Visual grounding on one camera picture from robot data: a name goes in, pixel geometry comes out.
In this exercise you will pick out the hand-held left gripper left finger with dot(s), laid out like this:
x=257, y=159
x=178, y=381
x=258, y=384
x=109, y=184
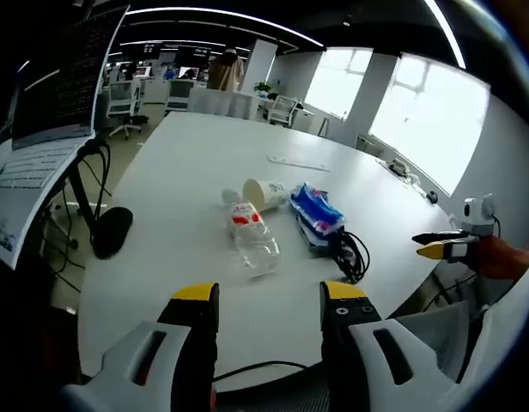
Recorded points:
x=161, y=343

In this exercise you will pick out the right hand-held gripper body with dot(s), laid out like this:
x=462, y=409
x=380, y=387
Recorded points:
x=477, y=214

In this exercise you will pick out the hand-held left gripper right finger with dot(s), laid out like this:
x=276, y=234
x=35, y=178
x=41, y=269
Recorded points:
x=367, y=343

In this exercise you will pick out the blue plastic packet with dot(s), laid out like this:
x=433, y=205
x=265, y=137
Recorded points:
x=316, y=214

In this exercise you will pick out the clear plastic water bottle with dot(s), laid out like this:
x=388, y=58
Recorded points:
x=251, y=234

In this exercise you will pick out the white paper cup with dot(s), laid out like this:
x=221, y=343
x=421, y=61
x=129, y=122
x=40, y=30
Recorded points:
x=264, y=194

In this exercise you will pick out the small black round object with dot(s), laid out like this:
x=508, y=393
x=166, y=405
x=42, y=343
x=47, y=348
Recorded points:
x=432, y=197

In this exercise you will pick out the white power strip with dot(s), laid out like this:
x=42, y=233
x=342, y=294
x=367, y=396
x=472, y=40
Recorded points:
x=402, y=166

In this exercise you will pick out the white flat ruler strip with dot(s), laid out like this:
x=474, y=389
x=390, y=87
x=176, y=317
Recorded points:
x=299, y=163

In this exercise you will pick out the white table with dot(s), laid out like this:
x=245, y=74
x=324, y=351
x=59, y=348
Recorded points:
x=196, y=171

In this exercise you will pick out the white office chair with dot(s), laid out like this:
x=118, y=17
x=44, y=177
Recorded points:
x=123, y=101
x=281, y=109
x=178, y=92

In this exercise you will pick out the green potted plant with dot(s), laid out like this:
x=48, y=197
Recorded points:
x=263, y=87

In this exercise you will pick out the open laptop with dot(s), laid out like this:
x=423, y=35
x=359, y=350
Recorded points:
x=45, y=129

